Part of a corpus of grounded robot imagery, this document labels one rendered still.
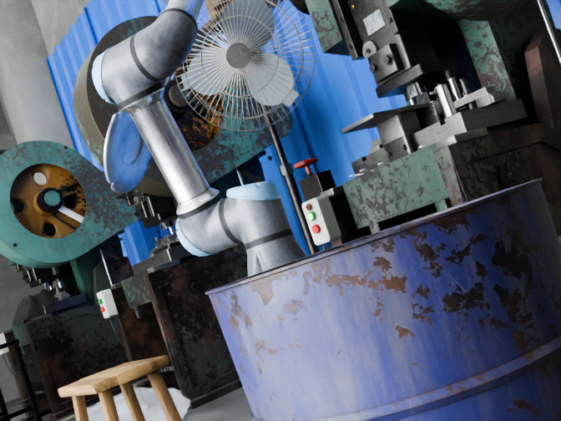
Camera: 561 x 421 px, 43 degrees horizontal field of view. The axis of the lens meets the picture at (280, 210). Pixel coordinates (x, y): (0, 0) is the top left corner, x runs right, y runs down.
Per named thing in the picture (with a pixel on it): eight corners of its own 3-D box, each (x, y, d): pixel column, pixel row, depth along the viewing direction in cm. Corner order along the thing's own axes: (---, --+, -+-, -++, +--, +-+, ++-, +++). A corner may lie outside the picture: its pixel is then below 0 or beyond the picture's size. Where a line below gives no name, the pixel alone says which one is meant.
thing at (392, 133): (388, 158, 188) (371, 111, 188) (354, 174, 199) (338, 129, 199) (446, 144, 203) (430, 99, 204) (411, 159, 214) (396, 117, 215)
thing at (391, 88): (426, 80, 200) (420, 63, 201) (378, 106, 216) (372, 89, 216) (460, 75, 210) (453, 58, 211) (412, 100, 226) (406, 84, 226)
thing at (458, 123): (467, 132, 185) (460, 111, 185) (356, 180, 220) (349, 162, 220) (529, 117, 203) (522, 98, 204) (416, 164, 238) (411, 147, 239)
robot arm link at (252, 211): (277, 231, 157) (258, 174, 157) (229, 249, 163) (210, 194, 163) (300, 225, 167) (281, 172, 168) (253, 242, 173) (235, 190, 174)
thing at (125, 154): (94, 154, 179) (92, 154, 179) (126, 212, 204) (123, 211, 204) (140, 70, 192) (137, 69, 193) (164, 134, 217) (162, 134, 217)
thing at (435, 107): (437, 115, 203) (432, 100, 204) (401, 133, 215) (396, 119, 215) (456, 111, 209) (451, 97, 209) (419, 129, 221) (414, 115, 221)
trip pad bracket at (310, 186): (336, 229, 215) (315, 169, 217) (316, 236, 223) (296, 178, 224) (350, 225, 219) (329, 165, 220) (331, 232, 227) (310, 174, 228)
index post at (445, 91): (452, 115, 188) (440, 82, 189) (443, 119, 191) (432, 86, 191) (458, 114, 190) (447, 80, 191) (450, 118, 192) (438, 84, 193)
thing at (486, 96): (494, 101, 190) (482, 66, 191) (447, 123, 203) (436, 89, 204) (507, 98, 194) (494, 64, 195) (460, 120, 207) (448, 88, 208)
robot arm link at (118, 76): (240, 251, 164) (125, 34, 152) (189, 269, 170) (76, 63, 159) (258, 230, 174) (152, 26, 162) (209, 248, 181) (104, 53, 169)
